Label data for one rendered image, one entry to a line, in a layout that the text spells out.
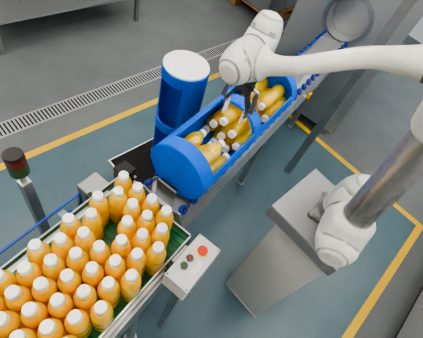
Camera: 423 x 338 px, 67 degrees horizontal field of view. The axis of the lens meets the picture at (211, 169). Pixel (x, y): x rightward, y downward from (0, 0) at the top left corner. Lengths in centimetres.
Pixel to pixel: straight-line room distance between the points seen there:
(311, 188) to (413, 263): 185
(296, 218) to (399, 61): 73
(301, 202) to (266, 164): 155
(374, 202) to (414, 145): 22
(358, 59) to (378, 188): 36
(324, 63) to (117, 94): 252
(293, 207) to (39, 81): 264
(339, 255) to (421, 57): 63
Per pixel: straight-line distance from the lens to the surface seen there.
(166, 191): 138
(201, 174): 124
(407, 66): 102
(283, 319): 244
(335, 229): 117
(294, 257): 161
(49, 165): 273
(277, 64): 94
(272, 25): 106
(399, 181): 100
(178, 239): 141
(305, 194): 152
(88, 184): 158
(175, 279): 114
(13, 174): 125
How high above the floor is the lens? 218
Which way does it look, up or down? 52 degrees down
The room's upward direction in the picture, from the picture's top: 21 degrees clockwise
